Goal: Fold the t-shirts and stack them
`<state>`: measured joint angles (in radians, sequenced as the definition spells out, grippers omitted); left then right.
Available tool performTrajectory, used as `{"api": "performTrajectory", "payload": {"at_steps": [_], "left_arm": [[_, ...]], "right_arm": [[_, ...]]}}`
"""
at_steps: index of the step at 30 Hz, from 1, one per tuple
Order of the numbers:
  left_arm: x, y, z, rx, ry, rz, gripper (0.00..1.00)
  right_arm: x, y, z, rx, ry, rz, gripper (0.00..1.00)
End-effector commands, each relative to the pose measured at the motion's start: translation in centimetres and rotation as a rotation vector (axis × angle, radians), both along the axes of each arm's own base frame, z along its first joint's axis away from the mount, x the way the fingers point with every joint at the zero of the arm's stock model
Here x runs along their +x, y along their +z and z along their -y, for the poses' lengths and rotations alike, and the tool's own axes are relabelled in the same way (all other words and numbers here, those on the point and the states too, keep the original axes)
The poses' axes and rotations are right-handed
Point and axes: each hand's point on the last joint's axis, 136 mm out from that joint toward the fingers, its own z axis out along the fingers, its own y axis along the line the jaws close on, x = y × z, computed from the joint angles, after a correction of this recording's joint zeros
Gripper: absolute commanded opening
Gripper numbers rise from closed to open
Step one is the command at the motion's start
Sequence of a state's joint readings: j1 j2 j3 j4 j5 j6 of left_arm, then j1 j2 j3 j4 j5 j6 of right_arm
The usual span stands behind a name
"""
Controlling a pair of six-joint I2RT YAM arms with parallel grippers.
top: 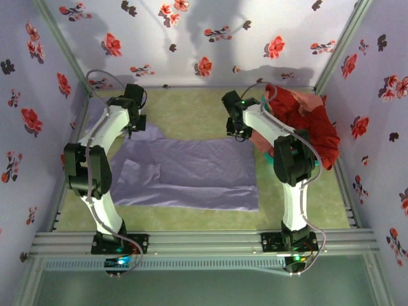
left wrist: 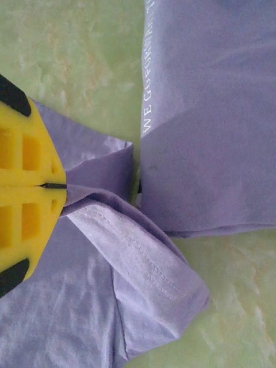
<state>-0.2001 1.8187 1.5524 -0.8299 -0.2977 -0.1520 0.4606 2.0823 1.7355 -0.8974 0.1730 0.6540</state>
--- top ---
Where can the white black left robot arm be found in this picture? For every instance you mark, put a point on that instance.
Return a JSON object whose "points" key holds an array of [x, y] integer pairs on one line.
{"points": [[86, 172]]}

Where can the aluminium frame post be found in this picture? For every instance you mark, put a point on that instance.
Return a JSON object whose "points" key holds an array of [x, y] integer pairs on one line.
{"points": [[61, 41], [344, 41]]}

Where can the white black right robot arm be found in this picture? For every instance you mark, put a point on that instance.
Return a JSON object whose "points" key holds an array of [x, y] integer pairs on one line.
{"points": [[293, 159]]}

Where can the aluminium side rail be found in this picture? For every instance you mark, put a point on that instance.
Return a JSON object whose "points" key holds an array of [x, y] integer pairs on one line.
{"points": [[349, 204]]}

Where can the teal plastic laundry basket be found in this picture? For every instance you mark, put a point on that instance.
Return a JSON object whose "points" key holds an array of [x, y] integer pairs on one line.
{"points": [[271, 157]]}

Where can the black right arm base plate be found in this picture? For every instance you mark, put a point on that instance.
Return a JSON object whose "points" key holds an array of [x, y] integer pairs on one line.
{"points": [[269, 242]]}

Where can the purple t-shirt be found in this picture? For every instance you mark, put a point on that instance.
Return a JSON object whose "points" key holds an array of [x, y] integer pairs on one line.
{"points": [[197, 165], [94, 114]]}

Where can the folded purple t-shirt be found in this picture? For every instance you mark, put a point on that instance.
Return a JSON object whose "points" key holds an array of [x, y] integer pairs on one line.
{"points": [[94, 114]]}

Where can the aluminium mounting rail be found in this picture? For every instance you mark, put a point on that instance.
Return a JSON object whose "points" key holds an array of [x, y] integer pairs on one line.
{"points": [[204, 242]]}

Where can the aluminium frame leg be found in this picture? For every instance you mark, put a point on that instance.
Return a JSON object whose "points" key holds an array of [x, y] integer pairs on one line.
{"points": [[379, 283], [28, 283]]}

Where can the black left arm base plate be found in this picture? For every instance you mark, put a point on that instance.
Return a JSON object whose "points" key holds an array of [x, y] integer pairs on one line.
{"points": [[140, 243]]}

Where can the pink t-shirt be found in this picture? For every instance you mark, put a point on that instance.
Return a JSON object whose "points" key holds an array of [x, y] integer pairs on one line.
{"points": [[307, 102]]}

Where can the red t-shirt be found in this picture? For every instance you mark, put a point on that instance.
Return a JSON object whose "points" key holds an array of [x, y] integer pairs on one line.
{"points": [[306, 124]]}

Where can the aluminium back rail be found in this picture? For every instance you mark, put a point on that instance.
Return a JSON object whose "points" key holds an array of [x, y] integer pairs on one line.
{"points": [[191, 86]]}

